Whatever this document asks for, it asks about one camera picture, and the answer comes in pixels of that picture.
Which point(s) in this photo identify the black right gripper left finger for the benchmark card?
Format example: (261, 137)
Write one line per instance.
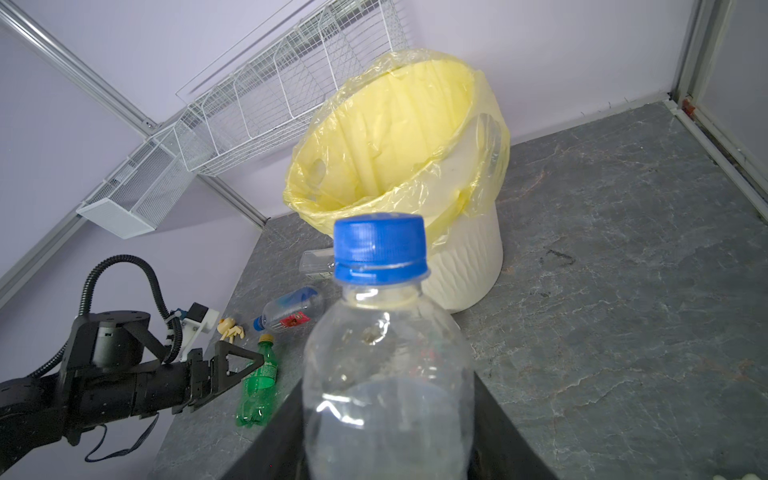
(278, 451)

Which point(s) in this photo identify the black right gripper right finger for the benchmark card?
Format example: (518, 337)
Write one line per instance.
(499, 451)

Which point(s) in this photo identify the small beige object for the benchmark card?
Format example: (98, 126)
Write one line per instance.
(229, 330)

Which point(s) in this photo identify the white mesh box basket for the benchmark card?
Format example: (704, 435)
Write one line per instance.
(139, 195)

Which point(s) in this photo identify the white wire shelf basket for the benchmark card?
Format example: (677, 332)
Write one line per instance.
(270, 100)

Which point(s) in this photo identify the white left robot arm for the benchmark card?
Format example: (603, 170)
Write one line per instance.
(31, 413)

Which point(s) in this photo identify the yellow bin liner bag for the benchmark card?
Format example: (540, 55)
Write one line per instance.
(419, 132)

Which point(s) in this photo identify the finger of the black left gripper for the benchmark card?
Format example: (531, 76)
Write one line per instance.
(229, 365)

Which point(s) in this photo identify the clear bottle blue cap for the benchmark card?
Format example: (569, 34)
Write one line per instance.
(388, 380)

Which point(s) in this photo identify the white ribbed trash bin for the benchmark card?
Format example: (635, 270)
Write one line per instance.
(466, 267)

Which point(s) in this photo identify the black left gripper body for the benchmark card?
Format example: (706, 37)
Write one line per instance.
(114, 368)

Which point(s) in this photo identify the small bottle blue red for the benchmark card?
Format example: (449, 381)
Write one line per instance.
(291, 310)

